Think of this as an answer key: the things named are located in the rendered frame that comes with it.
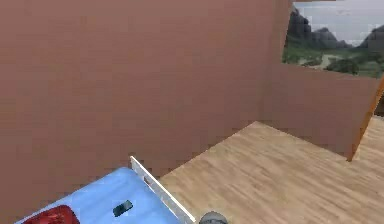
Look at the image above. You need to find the grey round object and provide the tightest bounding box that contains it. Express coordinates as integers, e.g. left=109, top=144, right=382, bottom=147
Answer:
left=198, top=210, right=230, bottom=224

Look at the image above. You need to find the black cell phone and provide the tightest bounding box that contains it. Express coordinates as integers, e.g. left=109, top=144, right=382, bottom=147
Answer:
left=112, top=199, right=134, bottom=218

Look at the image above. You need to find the window with mountain view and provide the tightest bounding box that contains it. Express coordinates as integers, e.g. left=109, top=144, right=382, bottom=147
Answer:
left=281, top=0, right=384, bottom=80

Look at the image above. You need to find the red pillow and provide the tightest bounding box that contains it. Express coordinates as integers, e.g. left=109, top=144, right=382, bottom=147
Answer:
left=22, top=204, right=81, bottom=224

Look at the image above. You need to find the orange wooden room door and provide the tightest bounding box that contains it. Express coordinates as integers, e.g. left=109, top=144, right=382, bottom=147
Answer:
left=345, top=75, right=384, bottom=163

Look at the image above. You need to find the blue bed with white frame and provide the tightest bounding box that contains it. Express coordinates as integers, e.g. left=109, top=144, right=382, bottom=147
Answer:
left=13, top=155, right=197, bottom=224

